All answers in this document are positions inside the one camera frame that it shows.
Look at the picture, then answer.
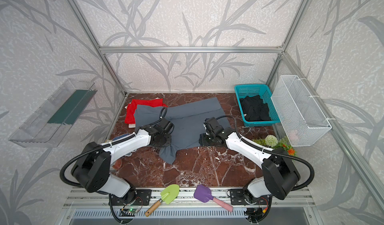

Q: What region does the grey t-shirt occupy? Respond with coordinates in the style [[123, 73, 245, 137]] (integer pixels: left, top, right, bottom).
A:
[[134, 98, 225, 165]]

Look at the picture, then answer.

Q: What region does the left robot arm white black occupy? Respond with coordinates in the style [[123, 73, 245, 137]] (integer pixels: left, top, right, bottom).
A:
[[71, 118, 174, 198]]

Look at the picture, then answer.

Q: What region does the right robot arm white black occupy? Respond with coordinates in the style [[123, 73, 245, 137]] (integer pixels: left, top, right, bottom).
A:
[[199, 117, 301, 204]]

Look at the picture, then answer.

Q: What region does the red folded t-shirt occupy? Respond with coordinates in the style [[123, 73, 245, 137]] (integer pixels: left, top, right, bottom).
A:
[[125, 99, 167, 125]]

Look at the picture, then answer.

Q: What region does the blue dotted work glove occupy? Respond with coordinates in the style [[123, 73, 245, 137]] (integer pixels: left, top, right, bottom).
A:
[[112, 133, 136, 143]]

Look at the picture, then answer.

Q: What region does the round tape roll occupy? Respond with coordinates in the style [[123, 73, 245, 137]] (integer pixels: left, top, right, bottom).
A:
[[112, 159, 123, 171]]

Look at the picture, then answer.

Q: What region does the black t-shirt in basket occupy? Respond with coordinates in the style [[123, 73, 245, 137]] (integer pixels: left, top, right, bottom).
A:
[[240, 95, 271, 122]]

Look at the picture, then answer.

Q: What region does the potted artificial flower plant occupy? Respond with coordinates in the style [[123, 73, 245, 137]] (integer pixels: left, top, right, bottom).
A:
[[253, 135, 296, 156]]

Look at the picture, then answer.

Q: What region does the teal plastic basket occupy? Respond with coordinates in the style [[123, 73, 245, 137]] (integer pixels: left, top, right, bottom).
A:
[[235, 84, 280, 127]]

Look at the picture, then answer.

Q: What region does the small green circuit board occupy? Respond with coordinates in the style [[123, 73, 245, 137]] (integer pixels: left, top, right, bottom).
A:
[[119, 208, 142, 217]]

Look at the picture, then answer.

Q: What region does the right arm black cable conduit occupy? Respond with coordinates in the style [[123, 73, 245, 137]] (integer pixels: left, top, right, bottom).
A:
[[215, 114, 315, 192]]

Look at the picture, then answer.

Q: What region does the purple scoop pink handle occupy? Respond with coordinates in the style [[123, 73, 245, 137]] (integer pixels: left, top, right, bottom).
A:
[[194, 185, 234, 213]]

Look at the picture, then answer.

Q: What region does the green garden trowel wooden handle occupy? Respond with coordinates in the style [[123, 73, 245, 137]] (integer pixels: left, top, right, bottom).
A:
[[145, 184, 180, 217]]

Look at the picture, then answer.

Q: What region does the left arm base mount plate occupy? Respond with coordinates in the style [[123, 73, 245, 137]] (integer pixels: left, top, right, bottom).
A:
[[109, 189, 152, 206]]

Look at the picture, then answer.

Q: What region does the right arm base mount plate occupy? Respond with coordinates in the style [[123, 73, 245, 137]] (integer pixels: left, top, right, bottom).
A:
[[227, 189, 272, 206]]

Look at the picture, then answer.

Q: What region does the white wire mesh basket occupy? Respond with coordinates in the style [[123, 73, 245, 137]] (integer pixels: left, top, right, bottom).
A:
[[271, 75, 332, 147]]

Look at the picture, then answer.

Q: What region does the clear plastic wall shelf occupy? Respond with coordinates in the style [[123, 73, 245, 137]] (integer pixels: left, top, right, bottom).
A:
[[9, 79, 98, 148]]

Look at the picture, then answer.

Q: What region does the aluminium frame enclosure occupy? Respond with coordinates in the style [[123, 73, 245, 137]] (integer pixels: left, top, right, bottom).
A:
[[58, 0, 384, 214]]

